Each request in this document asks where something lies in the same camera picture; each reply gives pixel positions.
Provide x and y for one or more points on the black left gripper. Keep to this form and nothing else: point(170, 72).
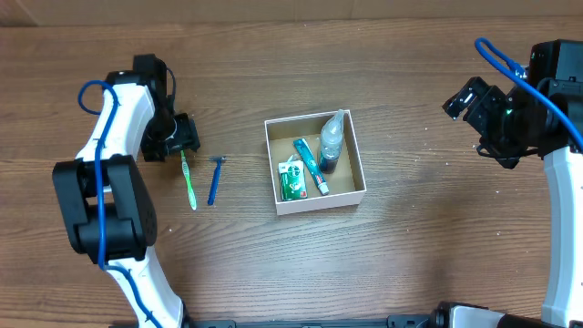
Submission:
point(175, 143)

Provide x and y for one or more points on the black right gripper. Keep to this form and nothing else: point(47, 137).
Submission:
point(476, 106)

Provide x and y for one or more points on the blue disposable razor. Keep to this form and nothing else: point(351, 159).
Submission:
point(215, 179)

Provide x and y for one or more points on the green white toothbrush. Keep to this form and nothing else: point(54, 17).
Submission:
point(190, 190)

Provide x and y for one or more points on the Colgate toothpaste tube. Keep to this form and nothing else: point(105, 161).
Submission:
point(305, 152)

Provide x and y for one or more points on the green Dettol soap bar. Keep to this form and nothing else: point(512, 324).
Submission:
point(292, 179)

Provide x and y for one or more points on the clear bottle with dark liquid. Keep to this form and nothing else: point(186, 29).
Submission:
point(331, 142)

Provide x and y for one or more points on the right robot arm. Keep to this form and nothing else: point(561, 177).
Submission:
point(563, 303)

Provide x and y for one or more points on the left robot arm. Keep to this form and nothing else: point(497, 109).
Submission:
point(104, 201)

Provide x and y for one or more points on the white cardboard box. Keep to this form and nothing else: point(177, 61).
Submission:
point(347, 183)

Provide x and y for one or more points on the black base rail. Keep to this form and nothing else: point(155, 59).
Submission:
point(392, 321)

